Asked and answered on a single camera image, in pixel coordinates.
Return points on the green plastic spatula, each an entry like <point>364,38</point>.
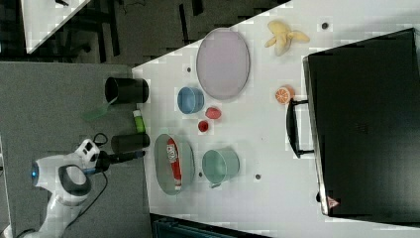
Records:
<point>97,112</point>

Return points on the black oven box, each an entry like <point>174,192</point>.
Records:
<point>364,108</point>

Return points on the grey-green strainer bowl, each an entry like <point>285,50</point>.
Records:
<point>163,168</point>

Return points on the white side table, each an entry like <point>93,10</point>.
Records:
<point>42,18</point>

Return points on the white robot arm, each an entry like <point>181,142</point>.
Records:
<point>66,178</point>

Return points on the large black cylinder cup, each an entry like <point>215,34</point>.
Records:
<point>126,90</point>

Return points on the small black cylinder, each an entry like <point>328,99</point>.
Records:
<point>129,143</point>

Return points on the large lilac plate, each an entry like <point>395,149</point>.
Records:
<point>223,64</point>

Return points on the yellow plush banana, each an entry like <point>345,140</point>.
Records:
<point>283,36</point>

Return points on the red plush ketchup bottle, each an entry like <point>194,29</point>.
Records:
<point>172,154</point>

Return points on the blue bowl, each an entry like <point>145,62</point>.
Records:
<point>190,100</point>

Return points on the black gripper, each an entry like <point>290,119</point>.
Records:
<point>104,160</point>

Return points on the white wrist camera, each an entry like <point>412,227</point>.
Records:
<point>87,151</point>

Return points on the red plush strawberry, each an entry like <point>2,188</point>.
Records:
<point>213,113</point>

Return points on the black oven door handle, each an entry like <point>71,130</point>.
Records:
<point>292,128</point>

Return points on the green glue bottle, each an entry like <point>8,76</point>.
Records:
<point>140,125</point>

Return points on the teal metal cup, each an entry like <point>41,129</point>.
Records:
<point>220,165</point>

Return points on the orange slice toy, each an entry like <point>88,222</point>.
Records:
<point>284,94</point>

